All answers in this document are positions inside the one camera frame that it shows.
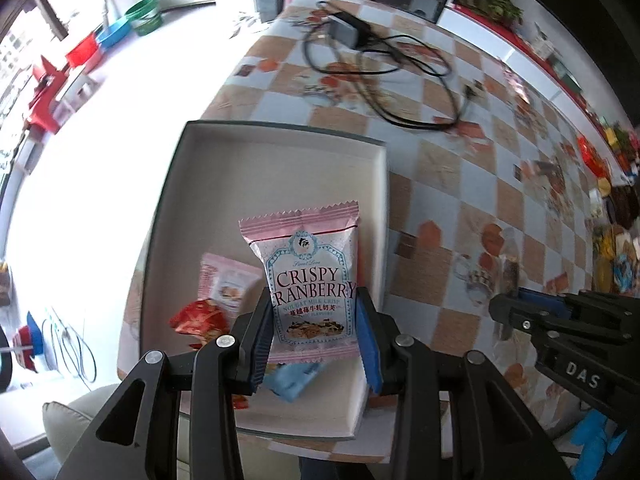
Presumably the shallow cardboard box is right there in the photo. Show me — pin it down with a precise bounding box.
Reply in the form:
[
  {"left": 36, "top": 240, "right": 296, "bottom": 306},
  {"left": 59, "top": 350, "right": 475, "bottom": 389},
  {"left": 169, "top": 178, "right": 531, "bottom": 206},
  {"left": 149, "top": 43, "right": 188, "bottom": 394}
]
[{"left": 116, "top": 119, "right": 392, "bottom": 442}]

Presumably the black cable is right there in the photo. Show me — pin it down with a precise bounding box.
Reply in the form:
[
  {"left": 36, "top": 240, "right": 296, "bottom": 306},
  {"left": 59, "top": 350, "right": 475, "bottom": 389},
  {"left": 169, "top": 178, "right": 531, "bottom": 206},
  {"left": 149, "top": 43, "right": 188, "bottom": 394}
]
[{"left": 302, "top": 2, "right": 478, "bottom": 133}]

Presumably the checkered printed tablecloth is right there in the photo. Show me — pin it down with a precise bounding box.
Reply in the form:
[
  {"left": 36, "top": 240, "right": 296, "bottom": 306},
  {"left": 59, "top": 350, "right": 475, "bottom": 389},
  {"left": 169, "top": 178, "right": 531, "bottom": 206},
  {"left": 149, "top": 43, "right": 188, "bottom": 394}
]
[{"left": 202, "top": 0, "right": 640, "bottom": 461}]

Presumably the red candy wrapper packet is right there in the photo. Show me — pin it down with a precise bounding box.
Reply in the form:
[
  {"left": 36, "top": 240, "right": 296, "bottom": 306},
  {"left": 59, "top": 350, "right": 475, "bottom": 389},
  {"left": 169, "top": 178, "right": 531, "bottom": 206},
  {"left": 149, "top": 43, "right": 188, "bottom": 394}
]
[{"left": 577, "top": 135, "right": 611, "bottom": 178}]

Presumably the green plastic basin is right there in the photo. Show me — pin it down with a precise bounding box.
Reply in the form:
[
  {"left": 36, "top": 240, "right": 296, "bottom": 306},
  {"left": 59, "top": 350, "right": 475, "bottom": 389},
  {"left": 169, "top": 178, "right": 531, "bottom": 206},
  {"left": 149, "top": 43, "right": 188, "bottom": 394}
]
[{"left": 124, "top": 0, "right": 165, "bottom": 36}]

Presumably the red plastic stool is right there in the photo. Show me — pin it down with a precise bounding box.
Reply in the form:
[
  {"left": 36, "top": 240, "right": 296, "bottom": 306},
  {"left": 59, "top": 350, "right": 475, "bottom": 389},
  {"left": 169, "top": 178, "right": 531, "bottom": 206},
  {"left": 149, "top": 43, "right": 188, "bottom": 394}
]
[{"left": 27, "top": 55, "right": 81, "bottom": 133}]

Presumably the blue plastic basin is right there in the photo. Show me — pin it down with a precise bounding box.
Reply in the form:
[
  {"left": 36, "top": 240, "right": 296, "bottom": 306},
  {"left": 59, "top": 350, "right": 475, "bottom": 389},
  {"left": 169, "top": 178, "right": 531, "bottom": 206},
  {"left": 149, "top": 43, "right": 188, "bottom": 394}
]
[{"left": 95, "top": 17, "right": 133, "bottom": 51}]

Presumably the person's right hand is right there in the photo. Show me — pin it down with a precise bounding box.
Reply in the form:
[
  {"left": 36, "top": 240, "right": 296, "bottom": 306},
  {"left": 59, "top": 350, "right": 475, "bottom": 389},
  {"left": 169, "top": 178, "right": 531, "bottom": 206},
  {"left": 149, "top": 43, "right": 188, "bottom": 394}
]
[{"left": 570, "top": 407, "right": 632, "bottom": 480}]

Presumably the pink white snack packet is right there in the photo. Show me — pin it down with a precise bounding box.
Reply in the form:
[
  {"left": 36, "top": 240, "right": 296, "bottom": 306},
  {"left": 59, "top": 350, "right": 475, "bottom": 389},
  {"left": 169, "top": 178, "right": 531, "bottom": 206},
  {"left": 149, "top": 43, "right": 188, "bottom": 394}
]
[{"left": 238, "top": 200, "right": 362, "bottom": 365}]

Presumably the beige seat cushion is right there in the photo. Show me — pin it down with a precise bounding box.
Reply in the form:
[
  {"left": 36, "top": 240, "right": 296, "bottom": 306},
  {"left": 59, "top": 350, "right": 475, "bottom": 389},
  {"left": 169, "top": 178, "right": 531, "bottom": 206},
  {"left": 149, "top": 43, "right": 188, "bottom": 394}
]
[{"left": 42, "top": 382, "right": 201, "bottom": 480}]

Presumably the artificial flower arrangement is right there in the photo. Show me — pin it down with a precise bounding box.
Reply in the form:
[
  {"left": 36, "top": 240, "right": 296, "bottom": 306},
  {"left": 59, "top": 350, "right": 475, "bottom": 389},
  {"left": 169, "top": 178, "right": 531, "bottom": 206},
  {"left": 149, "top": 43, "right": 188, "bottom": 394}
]
[{"left": 605, "top": 122, "right": 638, "bottom": 153}]

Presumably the green leafy plant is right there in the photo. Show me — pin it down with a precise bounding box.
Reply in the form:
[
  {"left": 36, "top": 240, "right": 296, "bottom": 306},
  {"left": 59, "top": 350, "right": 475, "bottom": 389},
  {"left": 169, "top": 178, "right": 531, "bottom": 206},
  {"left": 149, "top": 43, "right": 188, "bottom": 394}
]
[{"left": 457, "top": 0, "right": 523, "bottom": 23}]

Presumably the red gold candy packet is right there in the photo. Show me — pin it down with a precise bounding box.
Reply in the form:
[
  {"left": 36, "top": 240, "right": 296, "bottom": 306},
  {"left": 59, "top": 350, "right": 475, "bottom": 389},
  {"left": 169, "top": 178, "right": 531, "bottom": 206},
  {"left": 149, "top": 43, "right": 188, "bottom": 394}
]
[{"left": 169, "top": 299, "right": 231, "bottom": 351}]

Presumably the light blue snack packet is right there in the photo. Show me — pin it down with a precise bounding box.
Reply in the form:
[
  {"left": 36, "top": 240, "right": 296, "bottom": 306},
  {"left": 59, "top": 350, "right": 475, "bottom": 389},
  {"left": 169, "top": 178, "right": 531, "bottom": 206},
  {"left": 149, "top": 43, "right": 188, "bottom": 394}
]
[{"left": 262, "top": 360, "right": 326, "bottom": 403}]

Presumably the red blue toy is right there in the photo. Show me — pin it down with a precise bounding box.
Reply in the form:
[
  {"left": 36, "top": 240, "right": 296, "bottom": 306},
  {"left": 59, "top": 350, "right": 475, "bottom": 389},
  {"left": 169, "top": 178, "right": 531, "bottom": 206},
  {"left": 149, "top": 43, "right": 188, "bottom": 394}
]
[{"left": 12, "top": 312, "right": 46, "bottom": 373}]

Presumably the grey power adapter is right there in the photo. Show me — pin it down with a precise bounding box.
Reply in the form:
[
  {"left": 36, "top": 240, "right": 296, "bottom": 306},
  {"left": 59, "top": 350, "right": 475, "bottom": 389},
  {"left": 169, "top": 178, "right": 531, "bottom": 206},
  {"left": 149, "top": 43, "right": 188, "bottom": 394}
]
[{"left": 327, "top": 10, "right": 373, "bottom": 51}]

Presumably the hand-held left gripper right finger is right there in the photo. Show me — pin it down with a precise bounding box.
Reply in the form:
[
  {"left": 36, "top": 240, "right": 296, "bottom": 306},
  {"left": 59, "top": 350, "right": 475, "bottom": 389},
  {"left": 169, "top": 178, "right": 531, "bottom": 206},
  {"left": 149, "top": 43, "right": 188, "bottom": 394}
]
[{"left": 354, "top": 287, "right": 573, "bottom": 480}]

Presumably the red plastic basin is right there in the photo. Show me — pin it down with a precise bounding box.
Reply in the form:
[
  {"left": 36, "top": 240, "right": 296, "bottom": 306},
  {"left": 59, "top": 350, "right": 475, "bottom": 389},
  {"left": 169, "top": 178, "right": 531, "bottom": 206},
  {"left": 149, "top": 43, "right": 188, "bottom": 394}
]
[{"left": 65, "top": 32, "right": 101, "bottom": 68}]

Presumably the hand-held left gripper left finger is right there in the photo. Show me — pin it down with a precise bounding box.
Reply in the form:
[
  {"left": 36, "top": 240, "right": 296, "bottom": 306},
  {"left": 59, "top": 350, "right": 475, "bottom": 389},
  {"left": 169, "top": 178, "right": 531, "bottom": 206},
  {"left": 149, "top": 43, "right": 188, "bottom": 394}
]
[{"left": 50, "top": 287, "right": 275, "bottom": 480}]

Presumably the pink pictured snack packet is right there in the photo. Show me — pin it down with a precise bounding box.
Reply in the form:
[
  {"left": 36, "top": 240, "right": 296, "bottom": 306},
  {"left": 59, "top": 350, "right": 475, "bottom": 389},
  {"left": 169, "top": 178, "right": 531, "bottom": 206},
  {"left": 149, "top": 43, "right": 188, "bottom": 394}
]
[{"left": 199, "top": 252, "right": 266, "bottom": 323}]

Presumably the white wire rack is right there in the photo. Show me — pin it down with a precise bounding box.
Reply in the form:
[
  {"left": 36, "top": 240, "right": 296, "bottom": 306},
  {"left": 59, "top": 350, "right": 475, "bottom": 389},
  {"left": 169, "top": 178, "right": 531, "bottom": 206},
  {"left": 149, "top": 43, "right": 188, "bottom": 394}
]
[{"left": 42, "top": 307, "right": 98, "bottom": 391}]

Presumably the blue snack bag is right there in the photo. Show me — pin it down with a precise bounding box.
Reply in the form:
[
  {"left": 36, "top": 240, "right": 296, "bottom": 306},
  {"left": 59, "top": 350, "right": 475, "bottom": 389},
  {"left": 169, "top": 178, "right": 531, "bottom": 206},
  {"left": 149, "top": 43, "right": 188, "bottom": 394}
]
[{"left": 612, "top": 255, "right": 638, "bottom": 291}]

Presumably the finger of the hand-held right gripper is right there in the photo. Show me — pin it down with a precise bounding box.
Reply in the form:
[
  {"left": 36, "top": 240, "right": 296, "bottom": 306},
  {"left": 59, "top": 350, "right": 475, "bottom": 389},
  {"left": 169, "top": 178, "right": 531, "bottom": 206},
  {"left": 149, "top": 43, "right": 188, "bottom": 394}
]
[
  {"left": 487, "top": 292, "right": 622, "bottom": 345},
  {"left": 515, "top": 286, "right": 640, "bottom": 321}
]

